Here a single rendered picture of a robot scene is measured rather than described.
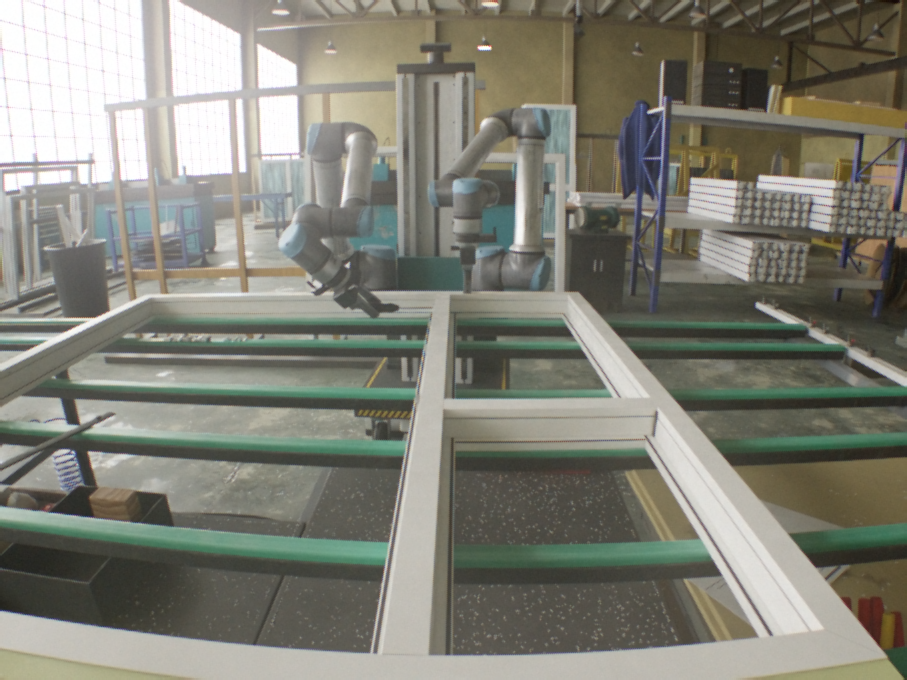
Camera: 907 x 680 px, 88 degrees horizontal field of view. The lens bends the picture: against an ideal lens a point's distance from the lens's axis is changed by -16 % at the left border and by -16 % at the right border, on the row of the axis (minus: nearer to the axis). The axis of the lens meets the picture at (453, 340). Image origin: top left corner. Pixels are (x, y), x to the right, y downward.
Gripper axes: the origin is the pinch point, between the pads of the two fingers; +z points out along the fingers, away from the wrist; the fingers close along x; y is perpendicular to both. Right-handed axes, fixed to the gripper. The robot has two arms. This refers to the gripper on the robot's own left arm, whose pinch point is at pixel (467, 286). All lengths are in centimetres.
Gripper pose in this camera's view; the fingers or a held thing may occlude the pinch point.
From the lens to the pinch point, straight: 176.5
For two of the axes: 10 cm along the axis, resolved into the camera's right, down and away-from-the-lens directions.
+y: -10.0, 0.0, 0.1
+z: 0.0, 9.5, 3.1
